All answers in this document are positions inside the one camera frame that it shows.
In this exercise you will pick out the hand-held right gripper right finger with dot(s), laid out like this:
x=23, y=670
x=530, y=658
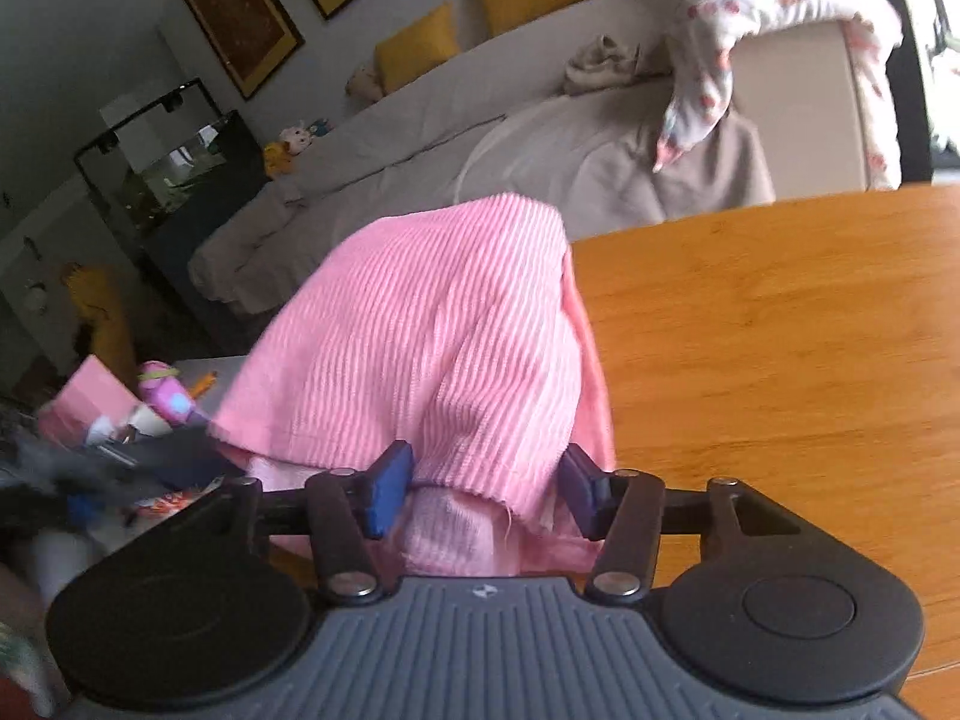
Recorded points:
x=581, y=491

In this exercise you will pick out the beige covered sofa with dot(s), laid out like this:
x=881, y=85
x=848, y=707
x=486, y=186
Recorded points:
x=420, y=127

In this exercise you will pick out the white jar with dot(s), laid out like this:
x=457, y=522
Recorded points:
x=127, y=424

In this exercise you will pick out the orange pencil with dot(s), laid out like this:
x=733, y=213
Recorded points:
x=202, y=384

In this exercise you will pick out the orange snack packet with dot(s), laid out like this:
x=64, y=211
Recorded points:
x=169, y=502

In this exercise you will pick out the large yellow toy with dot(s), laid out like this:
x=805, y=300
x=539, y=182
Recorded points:
x=105, y=322

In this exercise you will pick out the glass fish tank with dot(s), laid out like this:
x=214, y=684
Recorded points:
x=169, y=165

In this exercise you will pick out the pink purple toy bottle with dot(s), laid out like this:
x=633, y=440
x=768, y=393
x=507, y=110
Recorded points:
x=171, y=394

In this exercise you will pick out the black tank cabinet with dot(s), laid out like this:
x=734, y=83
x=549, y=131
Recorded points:
x=210, y=240

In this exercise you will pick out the grey beige sofa throw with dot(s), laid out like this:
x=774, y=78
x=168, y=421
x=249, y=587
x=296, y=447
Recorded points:
x=600, y=157

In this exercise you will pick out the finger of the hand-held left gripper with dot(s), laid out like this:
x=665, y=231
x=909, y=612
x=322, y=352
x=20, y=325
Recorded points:
x=165, y=461

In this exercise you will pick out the crumpled beige cloth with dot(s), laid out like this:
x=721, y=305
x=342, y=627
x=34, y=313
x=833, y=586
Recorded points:
x=604, y=64

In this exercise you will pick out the pink ribbed garment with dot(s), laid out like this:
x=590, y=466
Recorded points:
x=420, y=330

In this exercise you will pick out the pink box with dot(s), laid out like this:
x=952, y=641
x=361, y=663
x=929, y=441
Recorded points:
x=86, y=397

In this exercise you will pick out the person's red clothing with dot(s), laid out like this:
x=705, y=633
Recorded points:
x=11, y=697

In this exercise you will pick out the white stuffed toy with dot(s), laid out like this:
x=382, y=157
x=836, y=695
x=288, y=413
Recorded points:
x=298, y=139

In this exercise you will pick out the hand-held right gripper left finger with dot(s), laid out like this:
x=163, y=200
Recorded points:
x=388, y=491

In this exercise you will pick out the yellow stuffed toy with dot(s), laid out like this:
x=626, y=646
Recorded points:
x=276, y=161

